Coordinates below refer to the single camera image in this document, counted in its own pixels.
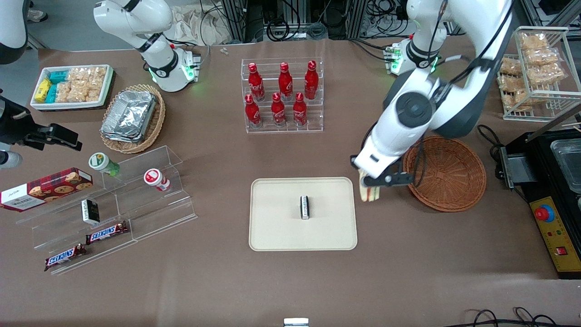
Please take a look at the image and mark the grey metal bracket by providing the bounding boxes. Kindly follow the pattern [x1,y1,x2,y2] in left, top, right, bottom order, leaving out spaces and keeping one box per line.
[499,146,539,191]

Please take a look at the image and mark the black floor cables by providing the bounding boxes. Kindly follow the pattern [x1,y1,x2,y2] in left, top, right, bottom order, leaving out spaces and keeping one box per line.
[454,307,581,327]

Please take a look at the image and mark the small black box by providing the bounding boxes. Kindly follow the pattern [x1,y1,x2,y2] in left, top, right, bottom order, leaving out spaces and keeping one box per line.
[81,198,101,226]

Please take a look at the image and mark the white rectangular snack bin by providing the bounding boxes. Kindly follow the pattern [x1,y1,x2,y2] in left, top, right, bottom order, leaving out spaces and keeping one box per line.
[30,64,114,112]

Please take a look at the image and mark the yellow snack packet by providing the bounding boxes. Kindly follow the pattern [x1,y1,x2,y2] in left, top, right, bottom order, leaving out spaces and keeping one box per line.
[34,78,52,103]

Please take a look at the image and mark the black machine with yellow panel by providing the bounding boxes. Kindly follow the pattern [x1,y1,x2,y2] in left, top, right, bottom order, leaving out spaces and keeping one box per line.
[498,129,581,280]

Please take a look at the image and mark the snickers chocolate bar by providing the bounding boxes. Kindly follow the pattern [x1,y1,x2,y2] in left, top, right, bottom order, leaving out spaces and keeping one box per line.
[44,243,87,272]
[85,221,130,246]

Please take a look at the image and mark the clear acrylic bottle rack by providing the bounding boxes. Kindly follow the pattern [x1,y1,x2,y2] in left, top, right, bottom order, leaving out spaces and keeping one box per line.
[241,57,325,134]

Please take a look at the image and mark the red lid drink bottle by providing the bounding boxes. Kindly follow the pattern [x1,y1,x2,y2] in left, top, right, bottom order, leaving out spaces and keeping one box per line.
[143,168,171,192]

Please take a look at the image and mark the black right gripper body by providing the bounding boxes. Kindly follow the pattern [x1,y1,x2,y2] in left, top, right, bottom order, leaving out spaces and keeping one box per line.
[0,96,35,146]

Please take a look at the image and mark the clear acrylic stepped shelf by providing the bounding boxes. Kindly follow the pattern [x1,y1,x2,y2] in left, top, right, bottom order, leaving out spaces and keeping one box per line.
[15,145,198,276]

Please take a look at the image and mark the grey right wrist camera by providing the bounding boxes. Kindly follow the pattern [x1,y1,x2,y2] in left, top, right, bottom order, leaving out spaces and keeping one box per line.
[0,151,22,169]

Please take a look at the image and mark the brown wicker basket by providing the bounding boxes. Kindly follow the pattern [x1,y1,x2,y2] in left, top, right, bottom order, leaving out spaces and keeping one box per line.
[403,135,487,213]

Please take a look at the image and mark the bagged crackers on rack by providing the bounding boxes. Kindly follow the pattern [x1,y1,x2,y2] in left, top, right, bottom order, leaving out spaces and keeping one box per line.
[528,63,566,88]
[499,58,523,77]
[497,74,521,92]
[524,47,560,67]
[503,88,532,113]
[519,32,551,51]

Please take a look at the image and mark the red emergency stop button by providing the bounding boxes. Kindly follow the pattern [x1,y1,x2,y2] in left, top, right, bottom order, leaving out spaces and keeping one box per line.
[534,204,556,223]

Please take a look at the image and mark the red cola bottle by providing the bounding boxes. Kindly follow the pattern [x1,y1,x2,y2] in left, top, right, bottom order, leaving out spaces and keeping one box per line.
[292,92,308,127]
[271,92,287,128]
[248,63,266,102]
[244,94,262,129]
[304,60,320,101]
[277,62,294,102]

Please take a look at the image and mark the clear machine tray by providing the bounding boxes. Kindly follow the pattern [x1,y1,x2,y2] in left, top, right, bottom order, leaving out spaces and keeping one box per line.
[550,138,581,194]

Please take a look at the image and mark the crumpled beige cloth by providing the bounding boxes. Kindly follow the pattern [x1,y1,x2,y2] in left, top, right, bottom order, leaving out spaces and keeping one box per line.
[170,5,233,46]

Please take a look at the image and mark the grey metal lever bar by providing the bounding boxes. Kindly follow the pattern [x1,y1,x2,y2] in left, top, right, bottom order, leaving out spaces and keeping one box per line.
[528,107,581,138]

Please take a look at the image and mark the triangular sandwich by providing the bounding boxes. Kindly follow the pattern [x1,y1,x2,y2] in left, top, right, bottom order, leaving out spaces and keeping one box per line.
[359,170,382,203]

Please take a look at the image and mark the red cookie box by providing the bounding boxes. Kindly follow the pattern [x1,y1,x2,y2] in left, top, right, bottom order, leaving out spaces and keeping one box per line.
[0,167,94,213]

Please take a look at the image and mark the stack of foil containers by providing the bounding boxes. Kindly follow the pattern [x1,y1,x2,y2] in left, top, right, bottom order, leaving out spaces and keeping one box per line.
[100,89,158,144]

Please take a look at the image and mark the white wire rack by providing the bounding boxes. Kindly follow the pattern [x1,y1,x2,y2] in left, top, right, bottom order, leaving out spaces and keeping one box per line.
[497,26,581,123]

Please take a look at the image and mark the clear bag of crackers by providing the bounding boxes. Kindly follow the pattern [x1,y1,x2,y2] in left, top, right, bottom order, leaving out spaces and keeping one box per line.
[74,84,106,103]
[55,82,76,103]
[88,66,108,88]
[67,68,90,86]

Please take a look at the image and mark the beige plastic tray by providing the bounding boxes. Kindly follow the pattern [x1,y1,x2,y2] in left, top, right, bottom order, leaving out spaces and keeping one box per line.
[249,177,358,252]

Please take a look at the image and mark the black machine cable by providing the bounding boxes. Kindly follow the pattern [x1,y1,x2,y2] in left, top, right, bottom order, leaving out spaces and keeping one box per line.
[476,124,505,160]

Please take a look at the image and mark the green lid drink bottle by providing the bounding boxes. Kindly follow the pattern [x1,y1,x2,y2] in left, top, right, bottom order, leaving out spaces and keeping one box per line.
[88,152,121,177]

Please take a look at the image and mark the light wicker basket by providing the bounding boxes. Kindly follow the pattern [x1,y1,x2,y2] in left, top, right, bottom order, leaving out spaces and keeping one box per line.
[99,84,167,154]

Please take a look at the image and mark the aluminium equipment frame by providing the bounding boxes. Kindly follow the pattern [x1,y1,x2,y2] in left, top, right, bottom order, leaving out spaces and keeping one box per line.
[222,0,377,44]

